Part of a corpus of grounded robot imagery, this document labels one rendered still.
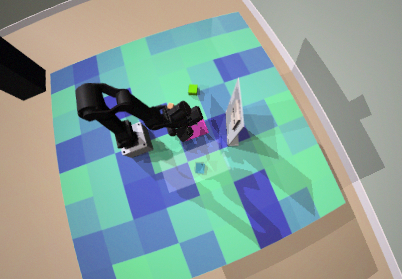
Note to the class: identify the teal block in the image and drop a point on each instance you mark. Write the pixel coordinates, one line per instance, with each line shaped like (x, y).
(200, 168)

